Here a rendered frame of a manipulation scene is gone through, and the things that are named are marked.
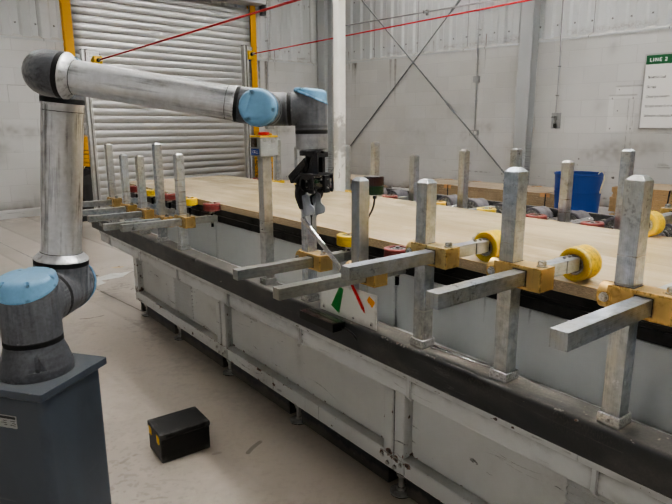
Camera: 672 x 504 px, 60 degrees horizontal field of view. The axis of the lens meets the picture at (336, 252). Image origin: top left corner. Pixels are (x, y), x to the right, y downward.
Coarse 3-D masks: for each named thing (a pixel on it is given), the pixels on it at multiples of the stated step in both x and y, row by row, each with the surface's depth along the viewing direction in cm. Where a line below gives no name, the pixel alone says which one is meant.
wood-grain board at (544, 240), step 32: (192, 192) 312; (224, 192) 312; (256, 192) 311; (288, 192) 310; (288, 224) 223; (320, 224) 210; (384, 224) 210; (448, 224) 209; (480, 224) 209; (544, 224) 208; (576, 224) 208; (544, 256) 158; (608, 256) 158; (576, 288) 131
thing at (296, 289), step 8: (392, 272) 165; (400, 272) 167; (304, 280) 150; (312, 280) 150; (320, 280) 150; (328, 280) 151; (336, 280) 153; (344, 280) 155; (360, 280) 158; (280, 288) 143; (288, 288) 144; (296, 288) 145; (304, 288) 147; (312, 288) 148; (320, 288) 150; (328, 288) 152; (280, 296) 143; (288, 296) 144; (296, 296) 146
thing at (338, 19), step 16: (336, 0) 301; (336, 16) 303; (336, 32) 304; (336, 48) 306; (336, 64) 308; (336, 80) 310; (336, 96) 312; (336, 112) 313; (336, 128) 315; (336, 144) 317; (336, 160) 319; (336, 176) 321
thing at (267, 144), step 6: (258, 138) 192; (264, 138) 193; (270, 138) 194; (276, 138) 195; (258, 144) 193; (264, 144) 193; (270, 144) 194; (276, 144) 196; (264, 150) 193; (270, 150) 195; (276, 150) 196; (258, 156) 194; (264, 156) 194; (270, 156) 195
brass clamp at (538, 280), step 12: (492, 264) 125; (504, 264) 122; (516, 264) 120; (528, 264) 120; (528, 276) 118; (540, 276) 115; (552, 276) 118; (528, 288) 118; (540, 288) 116; (552, 288) 119
